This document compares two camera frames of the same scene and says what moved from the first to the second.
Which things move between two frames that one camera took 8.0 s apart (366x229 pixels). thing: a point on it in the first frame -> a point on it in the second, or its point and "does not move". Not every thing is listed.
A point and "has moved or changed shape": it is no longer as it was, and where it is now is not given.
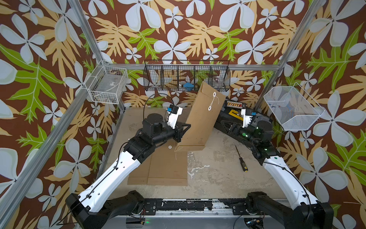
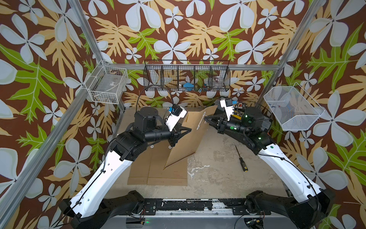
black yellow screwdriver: (244, 168) does not move
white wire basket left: (106, 84) does not move
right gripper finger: (231, 127) -> (214, 120)
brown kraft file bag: (202, 117) has moved or changed shape
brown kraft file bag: (140, 175) does not move
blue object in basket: (188, 86) does not move
